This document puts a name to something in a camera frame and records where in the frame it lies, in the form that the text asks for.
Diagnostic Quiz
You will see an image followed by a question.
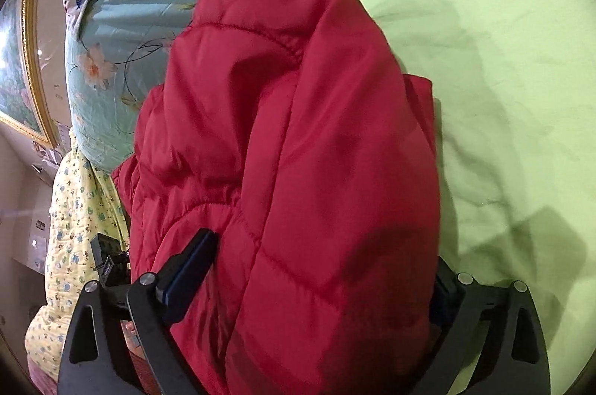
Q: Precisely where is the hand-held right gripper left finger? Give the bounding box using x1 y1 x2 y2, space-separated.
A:
57 228 218 395

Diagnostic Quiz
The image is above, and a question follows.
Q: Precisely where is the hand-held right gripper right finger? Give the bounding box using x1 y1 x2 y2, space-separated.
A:
414 258 552 395

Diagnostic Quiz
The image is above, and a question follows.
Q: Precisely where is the red quilted jacket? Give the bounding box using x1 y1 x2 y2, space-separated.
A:
111 0 443 395

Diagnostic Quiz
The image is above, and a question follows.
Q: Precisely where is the yellow animal-print quilt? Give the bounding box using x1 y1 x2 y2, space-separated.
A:
23 130 129 372

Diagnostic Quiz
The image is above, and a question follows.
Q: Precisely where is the white bedside cabinet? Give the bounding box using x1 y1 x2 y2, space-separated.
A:
9 209 50 275

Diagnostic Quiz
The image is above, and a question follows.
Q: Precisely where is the light green bed sheet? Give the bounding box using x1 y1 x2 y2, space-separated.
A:
319 0 590 395

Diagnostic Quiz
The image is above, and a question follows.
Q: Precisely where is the teal floral quilt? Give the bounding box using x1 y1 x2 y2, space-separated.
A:
65 0 420 172

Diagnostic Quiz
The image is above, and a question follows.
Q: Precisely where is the gold-framed wall painting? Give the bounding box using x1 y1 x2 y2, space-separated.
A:
0 0 61 144

